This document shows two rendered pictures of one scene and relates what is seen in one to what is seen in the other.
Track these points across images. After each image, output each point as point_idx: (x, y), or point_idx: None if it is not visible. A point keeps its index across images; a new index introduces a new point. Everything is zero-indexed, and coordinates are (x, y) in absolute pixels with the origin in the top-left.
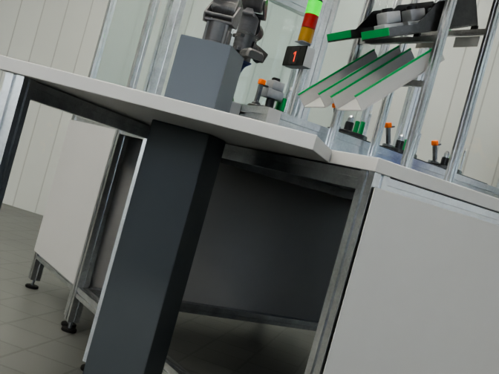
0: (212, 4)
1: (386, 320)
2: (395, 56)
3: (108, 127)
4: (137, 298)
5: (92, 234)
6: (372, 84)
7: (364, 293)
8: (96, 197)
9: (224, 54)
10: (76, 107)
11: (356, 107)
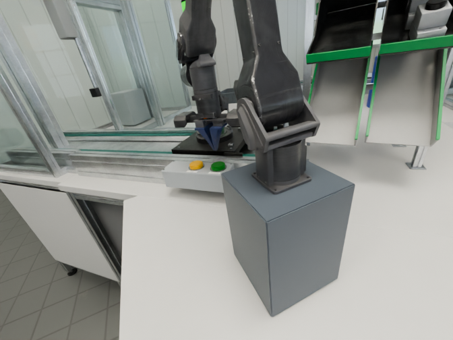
0: (262, 112)
1: None
2: (379, 56)
3: (50, 187)
4: None
5: (112, 260)
6: (441, 115)
7: None
8: (92, 237)
9: (346, 202)
10: None
11: (408, 141)
